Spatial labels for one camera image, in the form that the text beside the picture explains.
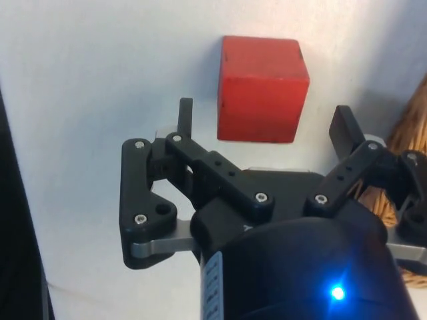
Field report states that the wicker basket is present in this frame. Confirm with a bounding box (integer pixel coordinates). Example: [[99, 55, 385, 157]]
[[358, 73, 427, 289]]

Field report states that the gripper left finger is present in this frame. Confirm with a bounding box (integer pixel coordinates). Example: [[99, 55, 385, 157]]
[[118, 97, 276, 270]]

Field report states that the red cube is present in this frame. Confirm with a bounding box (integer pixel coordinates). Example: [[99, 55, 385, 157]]
[[216, 35, 311, 145]]

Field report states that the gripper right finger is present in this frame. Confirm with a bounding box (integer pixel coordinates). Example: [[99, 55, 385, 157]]
[[302, 105, 427, 267]]

